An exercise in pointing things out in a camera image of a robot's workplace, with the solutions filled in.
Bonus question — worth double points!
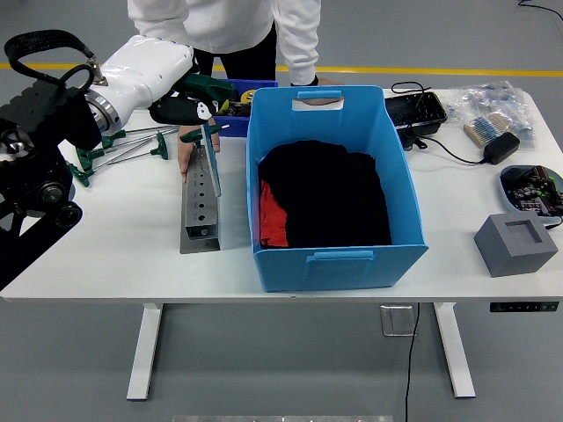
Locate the person's right hand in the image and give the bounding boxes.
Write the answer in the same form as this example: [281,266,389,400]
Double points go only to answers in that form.
[177,129,222,185]

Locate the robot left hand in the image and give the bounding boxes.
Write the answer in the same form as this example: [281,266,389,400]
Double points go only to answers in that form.
[99,34,221,128]

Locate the person's left hand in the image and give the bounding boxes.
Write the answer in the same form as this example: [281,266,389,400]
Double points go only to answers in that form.
[301,77,345,106]

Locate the small green T-handle wrench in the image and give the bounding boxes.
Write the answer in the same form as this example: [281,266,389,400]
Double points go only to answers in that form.
[179,124,230,146]

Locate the grey metal tool stand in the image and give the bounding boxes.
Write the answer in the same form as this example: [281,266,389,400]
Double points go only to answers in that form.
[179,140,222,255]

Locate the large green T-handle wrench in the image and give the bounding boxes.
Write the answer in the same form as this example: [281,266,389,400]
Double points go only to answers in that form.
[180,73,237,198]

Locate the large blue plastic box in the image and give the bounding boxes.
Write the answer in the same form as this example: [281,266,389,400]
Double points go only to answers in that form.
[245,85,429,295]

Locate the small blue plastic bin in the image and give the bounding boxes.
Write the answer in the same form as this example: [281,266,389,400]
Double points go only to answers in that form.
[213,77,279,138]

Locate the black plastic tray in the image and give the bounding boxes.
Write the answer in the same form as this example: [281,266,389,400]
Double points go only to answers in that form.
[384,91,449,133]

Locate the person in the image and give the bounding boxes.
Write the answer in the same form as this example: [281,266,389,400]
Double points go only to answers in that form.
[126,0,345,185]

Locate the black plug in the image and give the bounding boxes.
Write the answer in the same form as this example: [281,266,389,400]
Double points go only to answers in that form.
[397,126,428,151]

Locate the red cloth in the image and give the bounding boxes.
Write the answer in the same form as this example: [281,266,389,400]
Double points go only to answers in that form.
[259,179,289,248]

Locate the black cloth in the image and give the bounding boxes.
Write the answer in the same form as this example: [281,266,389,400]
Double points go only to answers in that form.
[257,140,392,250]

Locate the resistor tape bundle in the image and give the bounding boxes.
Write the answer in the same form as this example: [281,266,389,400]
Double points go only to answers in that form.
[463,112,514,147]

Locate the clear plastic parts bag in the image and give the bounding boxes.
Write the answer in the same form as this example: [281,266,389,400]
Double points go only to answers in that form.
[446,80,536,150]

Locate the black power adapter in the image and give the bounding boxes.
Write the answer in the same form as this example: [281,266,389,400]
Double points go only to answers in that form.
[482,131,522,166]

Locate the white table leg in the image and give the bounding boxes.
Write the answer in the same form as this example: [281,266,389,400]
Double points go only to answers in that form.
[126,302,164,401]
[433,302,477,399]

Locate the light blue plate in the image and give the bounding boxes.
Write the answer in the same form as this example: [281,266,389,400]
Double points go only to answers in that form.
[499,164,563,226]

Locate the circuit board parts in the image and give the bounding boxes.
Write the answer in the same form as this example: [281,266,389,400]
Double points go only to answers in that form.
[502,165,563,217]

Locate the grey foam cube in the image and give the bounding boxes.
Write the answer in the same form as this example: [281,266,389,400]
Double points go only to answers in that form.
[473,213,559,279]

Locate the metal floor plate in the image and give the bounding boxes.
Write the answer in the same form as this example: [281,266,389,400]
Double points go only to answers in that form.
[380,305,418,338]

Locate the black table control panel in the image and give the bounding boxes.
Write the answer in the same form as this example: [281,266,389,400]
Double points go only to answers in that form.
[489,301,559,314]

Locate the short green T-handle wrench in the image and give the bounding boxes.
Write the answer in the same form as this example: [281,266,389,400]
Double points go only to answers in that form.
[150,131,169,160]

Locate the thick-shaft green T-handle wrench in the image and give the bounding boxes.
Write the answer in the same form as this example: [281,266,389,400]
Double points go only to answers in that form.
[100,125,180,149]

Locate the green T-handle hex wrench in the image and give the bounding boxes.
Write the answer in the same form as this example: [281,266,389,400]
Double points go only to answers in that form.
[65,147,155,189]
[74,129,179,173]

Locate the black power cable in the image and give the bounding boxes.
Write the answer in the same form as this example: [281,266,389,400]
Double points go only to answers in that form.
[390,81,490,166]

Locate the thin black looped cable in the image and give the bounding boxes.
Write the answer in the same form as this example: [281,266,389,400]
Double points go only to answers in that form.
[516,0,563,21]

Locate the black floor cable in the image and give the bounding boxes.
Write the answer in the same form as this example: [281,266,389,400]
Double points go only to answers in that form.
[403,302,421,422]

